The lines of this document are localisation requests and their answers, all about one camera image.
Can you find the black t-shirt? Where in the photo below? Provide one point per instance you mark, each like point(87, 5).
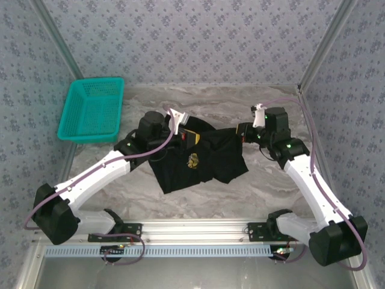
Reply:
point(216, 156)

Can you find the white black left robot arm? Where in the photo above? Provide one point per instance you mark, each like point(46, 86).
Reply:
point(99, 180)

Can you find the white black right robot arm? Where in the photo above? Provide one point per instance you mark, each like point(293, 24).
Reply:
point(303, 183)

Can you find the teal plastic basket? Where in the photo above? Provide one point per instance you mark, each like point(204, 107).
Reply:
point(90, 111)

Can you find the small electronics board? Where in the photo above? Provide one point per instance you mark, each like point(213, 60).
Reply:
point(112, 248)
point(284, 250)

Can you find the aluminium side rail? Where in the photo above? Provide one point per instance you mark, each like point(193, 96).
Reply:
point(68, 162)
point(303, 102)

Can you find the aluminium corner post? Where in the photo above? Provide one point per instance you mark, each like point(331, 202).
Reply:
point(326, 45)
point(58, 39)

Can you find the aluminium frame rail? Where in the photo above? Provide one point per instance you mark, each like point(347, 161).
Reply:
point(192, 230)

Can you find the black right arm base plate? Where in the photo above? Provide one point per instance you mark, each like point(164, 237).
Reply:
point(255, 231)

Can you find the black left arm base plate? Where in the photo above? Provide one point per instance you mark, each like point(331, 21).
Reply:
point(135, 231)

